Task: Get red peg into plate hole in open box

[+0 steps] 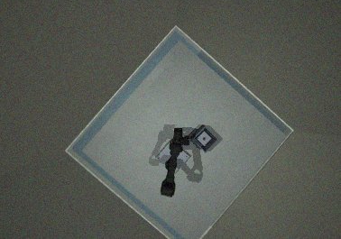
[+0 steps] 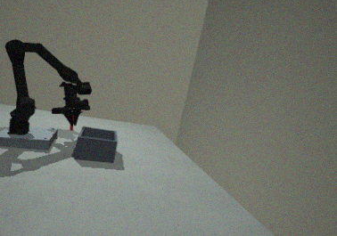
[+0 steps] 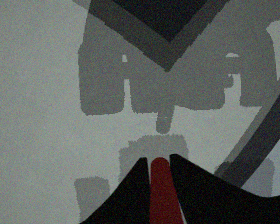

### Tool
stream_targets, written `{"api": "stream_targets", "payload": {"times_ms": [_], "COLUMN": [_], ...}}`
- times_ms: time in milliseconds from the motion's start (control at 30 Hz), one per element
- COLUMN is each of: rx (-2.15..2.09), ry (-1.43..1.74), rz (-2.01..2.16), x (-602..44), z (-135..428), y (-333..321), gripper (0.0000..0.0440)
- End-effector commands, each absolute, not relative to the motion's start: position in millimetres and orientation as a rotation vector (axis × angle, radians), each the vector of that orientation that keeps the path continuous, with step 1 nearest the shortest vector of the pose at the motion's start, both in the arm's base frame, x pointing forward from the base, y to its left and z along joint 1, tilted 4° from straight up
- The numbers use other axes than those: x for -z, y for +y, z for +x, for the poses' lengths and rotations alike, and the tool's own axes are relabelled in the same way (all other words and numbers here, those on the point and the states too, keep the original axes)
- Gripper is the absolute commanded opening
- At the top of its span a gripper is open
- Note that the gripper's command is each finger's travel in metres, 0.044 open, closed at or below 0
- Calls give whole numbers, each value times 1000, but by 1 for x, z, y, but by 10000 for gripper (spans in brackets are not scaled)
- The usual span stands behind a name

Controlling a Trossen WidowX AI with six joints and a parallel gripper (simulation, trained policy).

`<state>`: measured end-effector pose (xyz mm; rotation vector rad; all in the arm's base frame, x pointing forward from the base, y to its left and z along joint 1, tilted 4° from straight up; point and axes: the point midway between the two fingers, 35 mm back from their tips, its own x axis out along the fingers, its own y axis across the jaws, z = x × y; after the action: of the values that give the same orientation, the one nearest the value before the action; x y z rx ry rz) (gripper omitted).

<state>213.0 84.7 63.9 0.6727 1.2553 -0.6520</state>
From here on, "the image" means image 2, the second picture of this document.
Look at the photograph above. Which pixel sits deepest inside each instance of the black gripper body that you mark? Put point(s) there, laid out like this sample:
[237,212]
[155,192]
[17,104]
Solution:
[67,109]

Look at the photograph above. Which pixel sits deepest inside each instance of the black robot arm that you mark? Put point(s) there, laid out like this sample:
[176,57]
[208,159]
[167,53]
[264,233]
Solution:
[25,106]

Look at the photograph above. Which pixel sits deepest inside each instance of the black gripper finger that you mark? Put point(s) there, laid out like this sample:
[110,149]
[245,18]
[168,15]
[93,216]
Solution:
[76,115]
[69,117]

